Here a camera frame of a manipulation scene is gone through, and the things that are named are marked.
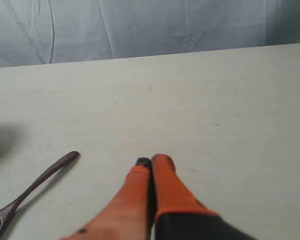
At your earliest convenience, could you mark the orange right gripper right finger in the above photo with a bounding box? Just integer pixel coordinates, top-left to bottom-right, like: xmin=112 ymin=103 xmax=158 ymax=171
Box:
xmin=151 ymin=154 xmax=252 ymax=240

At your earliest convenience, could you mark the dark brown wooden spoon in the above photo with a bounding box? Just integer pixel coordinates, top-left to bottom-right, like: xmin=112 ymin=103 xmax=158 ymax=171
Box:
xmin=0 ymin=151 xmax=80 ymax=237

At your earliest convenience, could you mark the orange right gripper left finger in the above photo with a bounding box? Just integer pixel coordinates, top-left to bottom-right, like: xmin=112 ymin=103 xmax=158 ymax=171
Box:
xmin=65 ymin=157 xmax=152 ymax=240

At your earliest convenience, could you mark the white backdrop curtain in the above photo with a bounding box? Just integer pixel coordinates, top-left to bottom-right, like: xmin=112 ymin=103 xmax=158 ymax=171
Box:
xmin=0 ymin=0 xmax=300 ymax=68

